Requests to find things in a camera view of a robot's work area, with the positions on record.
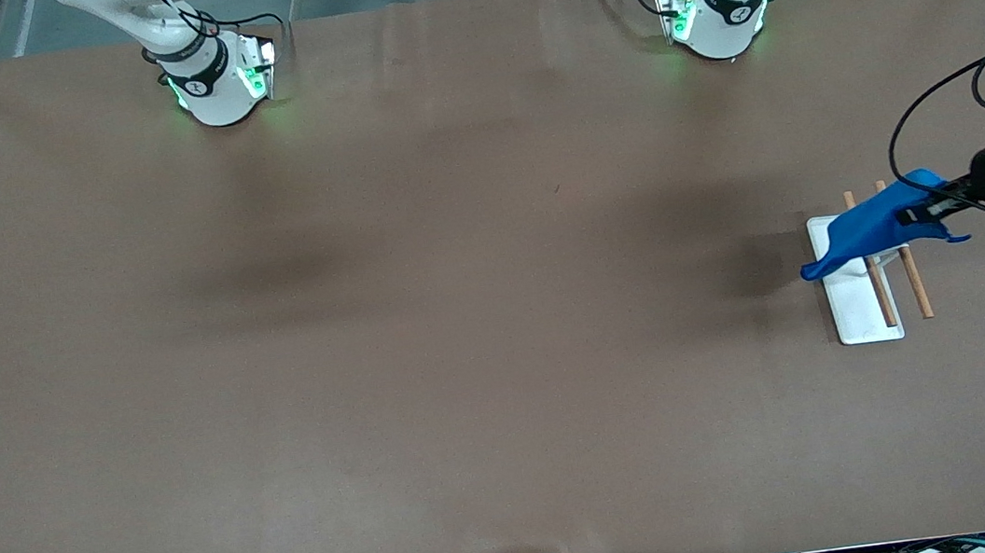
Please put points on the white rack with wooden bars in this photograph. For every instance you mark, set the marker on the white rack with wooden bars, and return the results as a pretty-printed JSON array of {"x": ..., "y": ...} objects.
[{"x": 858, "y": 307}]

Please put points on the blue towel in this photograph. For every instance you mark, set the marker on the blue towel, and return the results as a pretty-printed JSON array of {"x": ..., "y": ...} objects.
[{"x": 862, "y": 226}]

